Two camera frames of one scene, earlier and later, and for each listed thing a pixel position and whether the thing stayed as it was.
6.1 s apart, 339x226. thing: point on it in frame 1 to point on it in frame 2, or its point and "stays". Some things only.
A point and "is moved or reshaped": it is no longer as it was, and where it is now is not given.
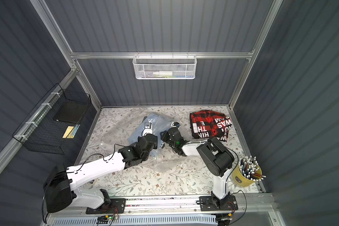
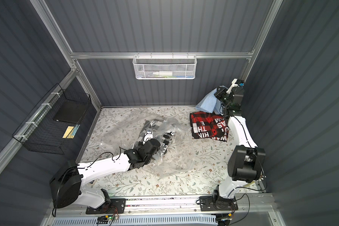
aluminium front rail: (261, 204) stays
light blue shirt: (159, 124) to (211, 103)
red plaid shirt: (205, 124) stays
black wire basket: (53, 121) stays
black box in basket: (70, 112) stays
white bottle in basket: (163, 73) stays
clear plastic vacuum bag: (125, 130) is moved or reshaped
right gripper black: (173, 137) to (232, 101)
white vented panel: (193, 220) stays
